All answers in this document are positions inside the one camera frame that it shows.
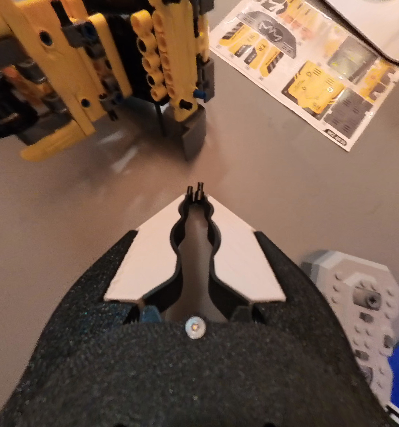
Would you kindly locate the yellow building block vehicle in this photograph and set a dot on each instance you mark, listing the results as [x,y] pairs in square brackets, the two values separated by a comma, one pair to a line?
[69,66]

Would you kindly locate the grey block remote controller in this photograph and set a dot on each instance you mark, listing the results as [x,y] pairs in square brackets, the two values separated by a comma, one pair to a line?
[353,300]

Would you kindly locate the dark grey axle rod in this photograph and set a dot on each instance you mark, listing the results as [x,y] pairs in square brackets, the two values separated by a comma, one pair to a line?
[161,120]

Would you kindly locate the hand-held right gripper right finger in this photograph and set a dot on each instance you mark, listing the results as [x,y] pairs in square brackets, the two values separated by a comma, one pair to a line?
[244,263]

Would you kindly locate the small black connector piece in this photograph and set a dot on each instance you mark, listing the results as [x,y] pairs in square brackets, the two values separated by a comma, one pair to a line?
[195,195]

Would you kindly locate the yellow grey sticker sheet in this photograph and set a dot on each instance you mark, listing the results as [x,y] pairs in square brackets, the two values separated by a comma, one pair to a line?
[303,83]

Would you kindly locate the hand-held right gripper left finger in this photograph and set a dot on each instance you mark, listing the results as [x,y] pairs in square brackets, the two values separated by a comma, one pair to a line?
[146,263]

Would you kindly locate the white stand base board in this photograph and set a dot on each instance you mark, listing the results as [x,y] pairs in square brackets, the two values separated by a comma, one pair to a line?
[379,30]

